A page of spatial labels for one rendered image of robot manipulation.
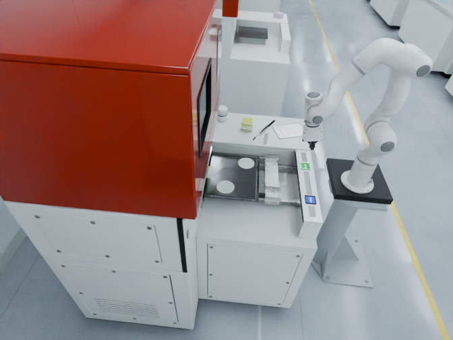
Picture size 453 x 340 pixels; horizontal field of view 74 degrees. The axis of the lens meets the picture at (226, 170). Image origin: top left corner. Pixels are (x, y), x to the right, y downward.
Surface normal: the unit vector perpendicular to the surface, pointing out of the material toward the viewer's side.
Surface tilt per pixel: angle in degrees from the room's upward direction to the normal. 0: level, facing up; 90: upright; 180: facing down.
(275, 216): 0
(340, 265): 0
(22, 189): 90
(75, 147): 90
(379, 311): 0
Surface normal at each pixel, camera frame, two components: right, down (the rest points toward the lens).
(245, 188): 0.04, -0.73
